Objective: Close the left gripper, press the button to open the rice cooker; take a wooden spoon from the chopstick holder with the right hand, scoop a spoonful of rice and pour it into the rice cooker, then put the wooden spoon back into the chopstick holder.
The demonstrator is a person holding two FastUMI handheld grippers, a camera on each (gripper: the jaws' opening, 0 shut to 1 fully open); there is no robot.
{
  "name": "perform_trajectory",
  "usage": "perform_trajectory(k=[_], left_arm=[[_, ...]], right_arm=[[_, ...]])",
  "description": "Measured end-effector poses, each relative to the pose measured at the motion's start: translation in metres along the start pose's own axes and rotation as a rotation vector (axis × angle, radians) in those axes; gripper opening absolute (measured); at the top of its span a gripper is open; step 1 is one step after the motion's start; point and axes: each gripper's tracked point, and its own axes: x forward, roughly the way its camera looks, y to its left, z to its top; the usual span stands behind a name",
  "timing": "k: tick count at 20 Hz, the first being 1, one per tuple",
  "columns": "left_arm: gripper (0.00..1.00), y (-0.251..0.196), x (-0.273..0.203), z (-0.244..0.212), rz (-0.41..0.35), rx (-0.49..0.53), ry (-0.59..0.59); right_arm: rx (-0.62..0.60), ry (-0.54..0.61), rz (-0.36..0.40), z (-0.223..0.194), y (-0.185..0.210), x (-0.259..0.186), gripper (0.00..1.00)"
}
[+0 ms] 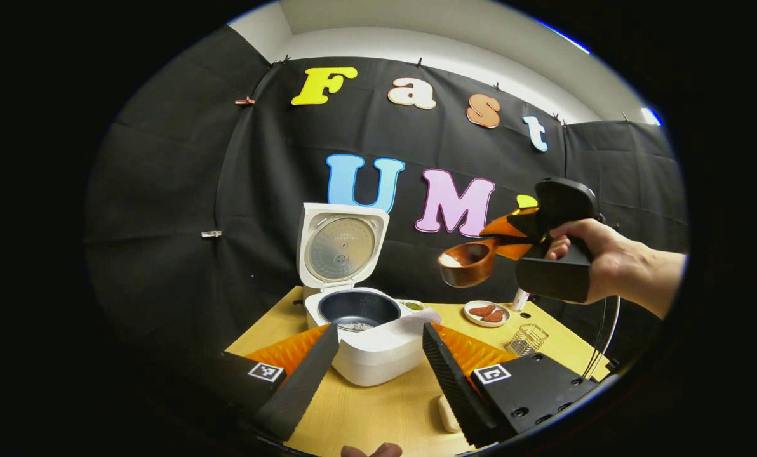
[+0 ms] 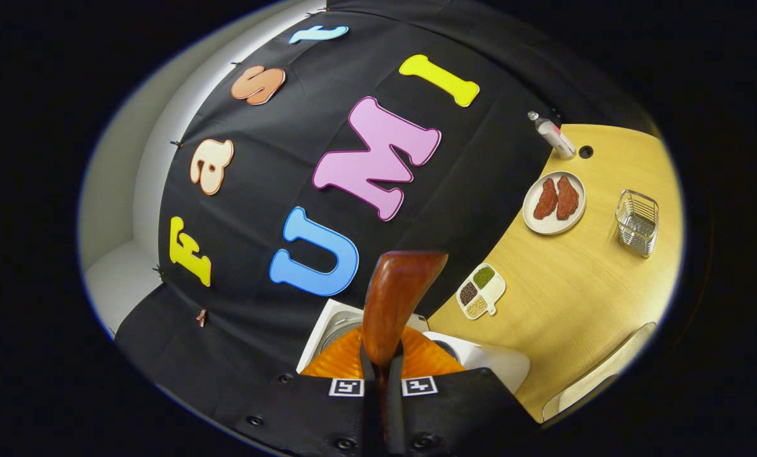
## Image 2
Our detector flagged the white round plate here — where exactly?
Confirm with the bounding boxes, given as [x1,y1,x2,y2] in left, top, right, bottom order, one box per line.
[522,171,587,235]

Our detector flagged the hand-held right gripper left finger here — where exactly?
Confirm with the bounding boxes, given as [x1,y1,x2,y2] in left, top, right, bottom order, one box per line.
[217,325,382,457]

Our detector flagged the red meat piece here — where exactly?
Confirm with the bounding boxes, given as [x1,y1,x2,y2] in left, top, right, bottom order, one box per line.
[533,178,559,220]
[556,175,580,221]

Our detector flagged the small clear bottle pink label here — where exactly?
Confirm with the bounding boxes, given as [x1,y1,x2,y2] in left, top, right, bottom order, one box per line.
[528,111,577,160]

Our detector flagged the white box of rice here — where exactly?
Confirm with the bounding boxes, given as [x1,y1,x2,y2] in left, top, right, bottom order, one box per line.
[542,321,659,423]

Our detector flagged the brown wooden spoon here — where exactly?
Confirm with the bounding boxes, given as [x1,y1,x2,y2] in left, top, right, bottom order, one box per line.
[361,250,449,388]

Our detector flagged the white divided grain dish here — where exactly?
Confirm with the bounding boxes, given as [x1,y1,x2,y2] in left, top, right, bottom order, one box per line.
[456,263,507,320]

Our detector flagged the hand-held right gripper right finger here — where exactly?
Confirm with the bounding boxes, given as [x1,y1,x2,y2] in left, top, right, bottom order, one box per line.
[385,325,538,457]

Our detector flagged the black backdrop cloth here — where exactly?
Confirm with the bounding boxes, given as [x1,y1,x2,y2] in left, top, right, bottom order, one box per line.
[115,0,659,439]

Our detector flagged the white rice cooker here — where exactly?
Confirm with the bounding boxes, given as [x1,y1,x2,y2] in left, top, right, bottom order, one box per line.
[296,298,532,394]

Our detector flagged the metal wire chopstick holder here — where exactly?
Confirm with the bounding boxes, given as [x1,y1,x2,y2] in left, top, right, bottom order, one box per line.
[615,189,660,258]

